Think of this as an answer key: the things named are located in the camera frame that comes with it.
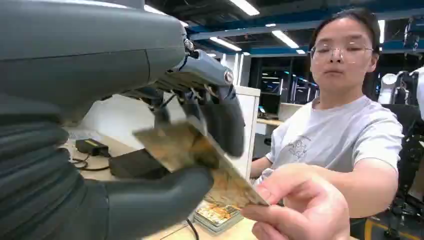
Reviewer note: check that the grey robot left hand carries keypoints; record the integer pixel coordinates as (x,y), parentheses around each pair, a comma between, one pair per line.
(82,49)

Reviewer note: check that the person's left hand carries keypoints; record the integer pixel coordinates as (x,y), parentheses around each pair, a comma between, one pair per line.
(308,205)

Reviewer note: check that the golden printed card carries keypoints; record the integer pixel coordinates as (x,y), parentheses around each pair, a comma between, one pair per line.
(179,149)

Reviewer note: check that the ribbed grey robot left arm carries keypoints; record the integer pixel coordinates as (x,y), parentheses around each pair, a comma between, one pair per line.
(33,172)

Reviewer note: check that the person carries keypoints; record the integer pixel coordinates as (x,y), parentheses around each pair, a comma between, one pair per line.
(334,132)

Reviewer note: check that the stack of printed cards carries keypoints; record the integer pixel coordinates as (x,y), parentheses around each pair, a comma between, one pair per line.
(217,218)

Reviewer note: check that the wooden background desk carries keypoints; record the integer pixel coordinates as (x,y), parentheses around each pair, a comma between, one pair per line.
(269,122)

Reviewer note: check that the white partition panel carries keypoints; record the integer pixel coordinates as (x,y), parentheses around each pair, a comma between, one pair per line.
(249,132)

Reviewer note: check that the black power adapter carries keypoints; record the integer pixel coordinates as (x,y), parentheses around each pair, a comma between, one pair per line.
(90,146)

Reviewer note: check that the dark computer monitor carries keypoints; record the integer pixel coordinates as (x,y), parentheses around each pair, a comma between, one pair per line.
(270,103)

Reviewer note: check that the black flat box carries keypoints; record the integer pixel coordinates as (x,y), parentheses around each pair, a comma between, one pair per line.
(136,165)

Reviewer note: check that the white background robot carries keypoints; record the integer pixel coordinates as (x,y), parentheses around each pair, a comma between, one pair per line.
(397,87)

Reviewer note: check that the clear-rimmed glasses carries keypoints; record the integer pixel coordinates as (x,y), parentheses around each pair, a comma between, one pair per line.
(338,52)

